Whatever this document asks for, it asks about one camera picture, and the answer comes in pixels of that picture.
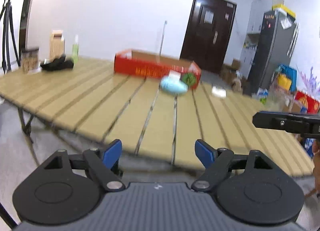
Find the folding table metal frame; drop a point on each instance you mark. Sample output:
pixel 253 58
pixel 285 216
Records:
pixel 26 129

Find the green spray bottle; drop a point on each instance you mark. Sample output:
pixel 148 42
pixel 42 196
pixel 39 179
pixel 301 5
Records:
pixel 75 49

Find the black camera tripod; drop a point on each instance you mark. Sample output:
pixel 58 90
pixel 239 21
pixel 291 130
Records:
pixel 6 16

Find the grey refrigerator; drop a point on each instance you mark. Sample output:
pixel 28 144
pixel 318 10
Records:
pixel 275 46

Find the light blue plush pouch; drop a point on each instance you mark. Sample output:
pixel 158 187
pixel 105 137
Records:
pixel 173 85

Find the red cardboard box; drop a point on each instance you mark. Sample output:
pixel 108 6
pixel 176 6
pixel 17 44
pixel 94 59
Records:
pixel 151 65

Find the small white crumpled item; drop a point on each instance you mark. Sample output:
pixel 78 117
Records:
pixel 219 92

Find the clear glass cup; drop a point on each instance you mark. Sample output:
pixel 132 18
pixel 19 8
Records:
pixel 276 100

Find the black gloves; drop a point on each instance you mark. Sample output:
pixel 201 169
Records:
pixel 59 63

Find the clear snack jar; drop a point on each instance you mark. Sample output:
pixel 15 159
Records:
pixel 30 59

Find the white thin pole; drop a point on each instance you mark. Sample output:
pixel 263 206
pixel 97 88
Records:
pixel 162 38

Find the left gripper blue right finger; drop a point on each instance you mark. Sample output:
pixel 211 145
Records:
pixel 205 153

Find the brown cardboard carton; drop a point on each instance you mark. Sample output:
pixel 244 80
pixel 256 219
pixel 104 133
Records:
pixel 57 44

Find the small white box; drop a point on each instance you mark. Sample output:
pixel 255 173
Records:
pixel 174 75

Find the dark brown entrance door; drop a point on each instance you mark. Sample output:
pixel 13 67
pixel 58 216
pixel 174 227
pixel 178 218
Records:
pixel 208 33

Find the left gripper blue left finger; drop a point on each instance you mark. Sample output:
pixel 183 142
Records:
pixel 112 153

